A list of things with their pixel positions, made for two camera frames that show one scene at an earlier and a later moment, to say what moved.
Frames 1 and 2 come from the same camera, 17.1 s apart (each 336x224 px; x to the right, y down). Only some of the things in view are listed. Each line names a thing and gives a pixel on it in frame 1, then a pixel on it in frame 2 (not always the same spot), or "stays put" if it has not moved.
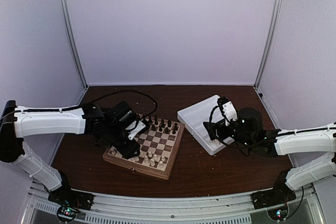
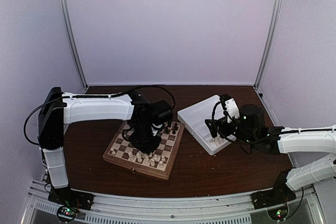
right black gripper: [212, 131] stays put
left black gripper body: [125, 151] -> [144, 142]
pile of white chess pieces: [216, 141] stays put
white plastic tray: [194, 116] stays put
